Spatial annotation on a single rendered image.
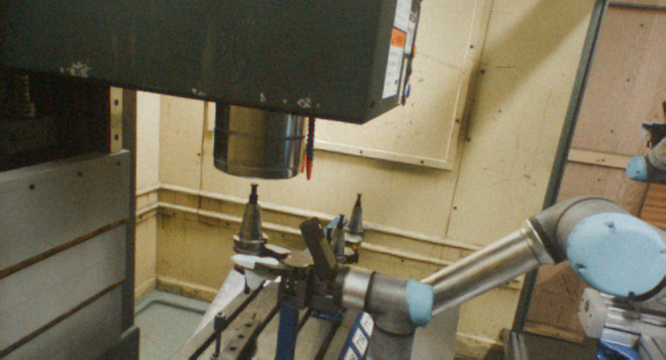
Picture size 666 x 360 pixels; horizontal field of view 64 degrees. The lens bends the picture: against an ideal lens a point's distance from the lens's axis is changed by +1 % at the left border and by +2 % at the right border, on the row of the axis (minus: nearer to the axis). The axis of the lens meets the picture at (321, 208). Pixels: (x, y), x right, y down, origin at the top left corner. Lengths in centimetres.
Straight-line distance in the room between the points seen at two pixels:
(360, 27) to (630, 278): 52
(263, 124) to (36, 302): 63
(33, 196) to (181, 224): 119
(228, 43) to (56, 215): 57
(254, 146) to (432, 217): 118
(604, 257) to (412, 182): 113
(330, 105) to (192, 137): 143
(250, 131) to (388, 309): 37
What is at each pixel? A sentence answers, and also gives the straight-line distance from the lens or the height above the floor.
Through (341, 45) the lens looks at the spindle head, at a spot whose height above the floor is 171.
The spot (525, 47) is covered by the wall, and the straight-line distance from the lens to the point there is 186.
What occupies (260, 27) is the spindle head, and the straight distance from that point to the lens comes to 79.
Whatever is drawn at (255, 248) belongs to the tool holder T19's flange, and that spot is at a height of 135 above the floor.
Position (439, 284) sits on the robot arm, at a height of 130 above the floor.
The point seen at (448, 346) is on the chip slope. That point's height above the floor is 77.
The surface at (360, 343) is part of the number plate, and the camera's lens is 150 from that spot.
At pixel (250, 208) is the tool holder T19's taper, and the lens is 94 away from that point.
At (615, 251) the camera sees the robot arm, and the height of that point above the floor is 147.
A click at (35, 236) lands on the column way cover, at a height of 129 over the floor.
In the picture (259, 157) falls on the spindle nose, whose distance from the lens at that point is 85.
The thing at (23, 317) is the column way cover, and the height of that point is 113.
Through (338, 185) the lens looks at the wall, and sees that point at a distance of 196.
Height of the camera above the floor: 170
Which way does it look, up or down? 17 degrees down
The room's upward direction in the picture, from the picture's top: 7 degrees clockwise
